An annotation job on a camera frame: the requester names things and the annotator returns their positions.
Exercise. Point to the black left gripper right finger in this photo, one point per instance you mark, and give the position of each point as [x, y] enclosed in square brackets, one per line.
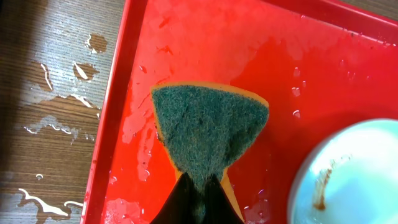
[218, 209]

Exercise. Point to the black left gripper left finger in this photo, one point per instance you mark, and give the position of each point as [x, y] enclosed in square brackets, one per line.
[180, 204]

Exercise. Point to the orange green sponge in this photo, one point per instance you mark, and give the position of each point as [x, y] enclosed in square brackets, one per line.
[205, 128]

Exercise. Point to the light blue plate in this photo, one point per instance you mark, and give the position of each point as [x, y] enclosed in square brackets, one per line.
[350, 177]

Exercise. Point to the red plastic tray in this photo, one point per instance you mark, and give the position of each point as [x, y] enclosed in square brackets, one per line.
[321, 65]

